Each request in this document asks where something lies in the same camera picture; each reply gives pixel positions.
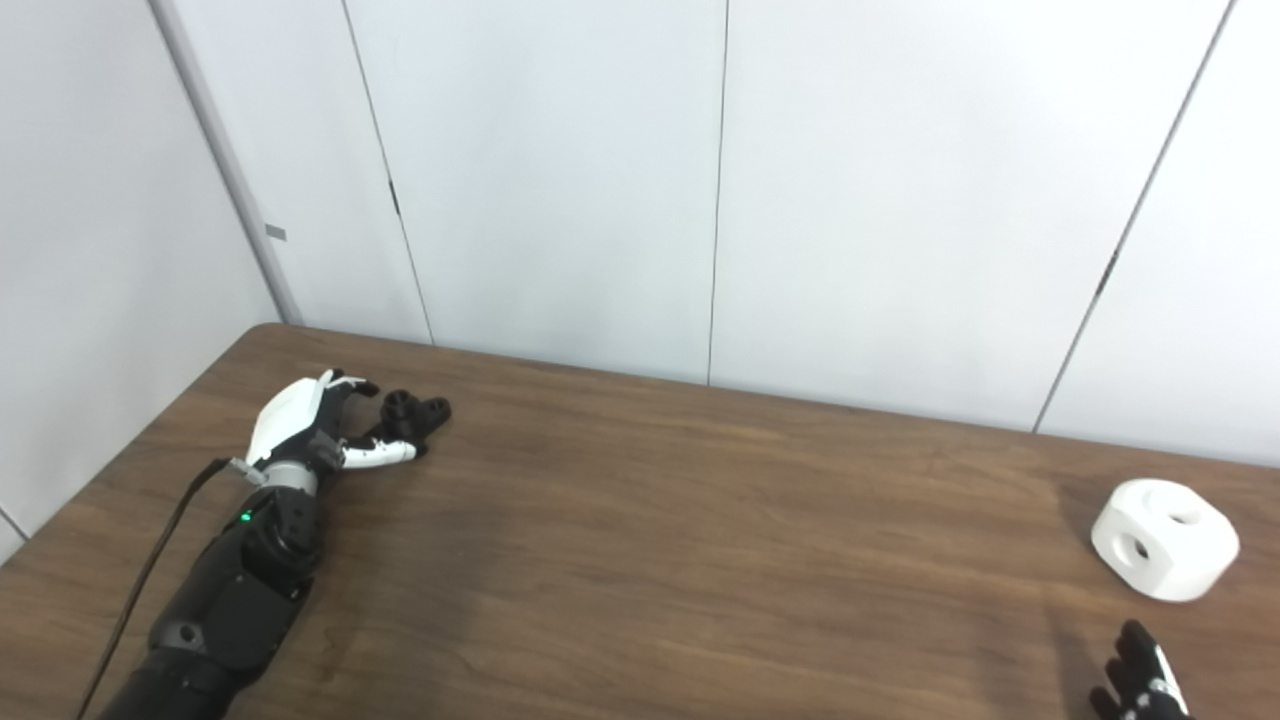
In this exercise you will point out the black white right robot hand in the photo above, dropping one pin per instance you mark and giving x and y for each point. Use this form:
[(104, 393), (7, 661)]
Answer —
[(1140, 690)]

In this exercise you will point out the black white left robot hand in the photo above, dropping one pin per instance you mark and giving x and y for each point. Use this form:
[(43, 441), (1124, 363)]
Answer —
[(285, 420)]

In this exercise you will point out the black flanged holder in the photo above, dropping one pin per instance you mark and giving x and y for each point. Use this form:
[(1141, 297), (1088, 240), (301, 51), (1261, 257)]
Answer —
[(410, 418)]

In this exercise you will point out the round white plastic piece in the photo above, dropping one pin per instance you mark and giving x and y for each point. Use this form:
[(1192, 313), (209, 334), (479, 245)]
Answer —
[(1190, 550)]

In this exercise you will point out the grey wall corner trim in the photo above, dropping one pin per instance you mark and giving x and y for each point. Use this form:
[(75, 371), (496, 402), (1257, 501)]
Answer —
[(225, 165)]

